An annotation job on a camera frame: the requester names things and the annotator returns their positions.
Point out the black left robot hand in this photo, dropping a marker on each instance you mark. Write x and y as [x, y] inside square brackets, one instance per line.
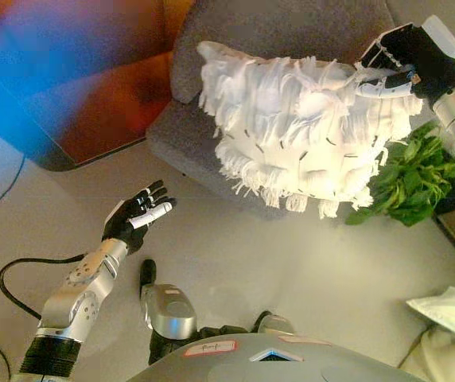
[126, 224]

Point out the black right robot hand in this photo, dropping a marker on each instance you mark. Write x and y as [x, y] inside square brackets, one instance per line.
[430, 59]

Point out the white fringed pillow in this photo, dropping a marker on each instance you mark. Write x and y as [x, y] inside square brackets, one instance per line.
[291, 131]

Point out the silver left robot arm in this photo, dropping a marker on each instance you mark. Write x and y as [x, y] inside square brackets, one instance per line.
[76, 298]

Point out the silver left robot leg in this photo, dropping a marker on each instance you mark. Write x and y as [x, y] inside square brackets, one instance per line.
[169, 306]

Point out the green leafy potted plant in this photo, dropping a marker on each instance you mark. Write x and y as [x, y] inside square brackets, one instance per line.
[410, 179]

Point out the grey fabric armchair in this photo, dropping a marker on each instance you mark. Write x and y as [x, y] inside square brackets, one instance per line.
[251, 24]

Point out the grey robot torso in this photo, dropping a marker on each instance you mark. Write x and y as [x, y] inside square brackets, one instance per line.
[275, 366]

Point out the white crumpled cloth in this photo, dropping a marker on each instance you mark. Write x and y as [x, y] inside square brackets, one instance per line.
[454, 310]

